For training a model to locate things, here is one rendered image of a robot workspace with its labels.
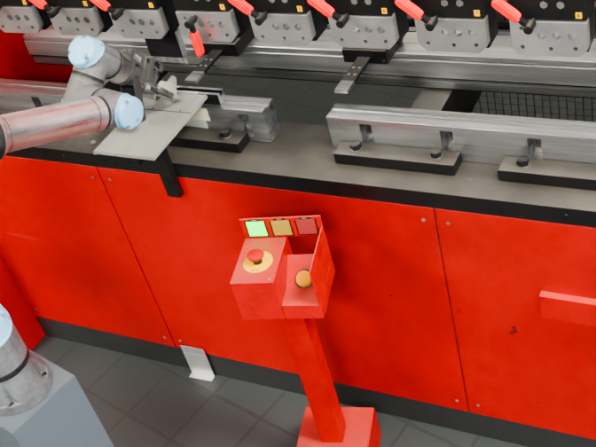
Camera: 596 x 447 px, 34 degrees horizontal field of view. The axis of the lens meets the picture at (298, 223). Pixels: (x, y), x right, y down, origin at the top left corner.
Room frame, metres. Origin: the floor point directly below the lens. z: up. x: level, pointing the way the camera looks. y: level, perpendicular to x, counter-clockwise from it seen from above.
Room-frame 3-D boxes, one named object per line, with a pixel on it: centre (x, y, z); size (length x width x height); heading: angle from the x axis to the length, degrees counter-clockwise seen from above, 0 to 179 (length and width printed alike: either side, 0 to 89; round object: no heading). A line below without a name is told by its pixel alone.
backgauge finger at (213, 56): (2.35, 0.09, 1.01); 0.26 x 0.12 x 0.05; 144
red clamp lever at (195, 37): (2.08, 0.10, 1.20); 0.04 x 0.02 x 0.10; 144
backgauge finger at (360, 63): (2.09, -0.26, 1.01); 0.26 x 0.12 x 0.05; 144
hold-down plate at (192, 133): (2.15, 0.19, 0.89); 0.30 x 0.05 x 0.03; 54
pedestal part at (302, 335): (1.72, 0.07, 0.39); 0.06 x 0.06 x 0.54; 68
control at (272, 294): (1.72, 0.07, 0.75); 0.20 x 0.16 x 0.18; 68
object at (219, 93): (2.21, 0.18, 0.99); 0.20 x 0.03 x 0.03; 54
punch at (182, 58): (2.22, 0.19, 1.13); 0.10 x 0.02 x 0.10; 54
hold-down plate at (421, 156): (1.82, -0.26, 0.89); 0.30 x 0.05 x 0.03; 54
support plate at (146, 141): (2.10, 0.28, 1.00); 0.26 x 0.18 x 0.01; 144
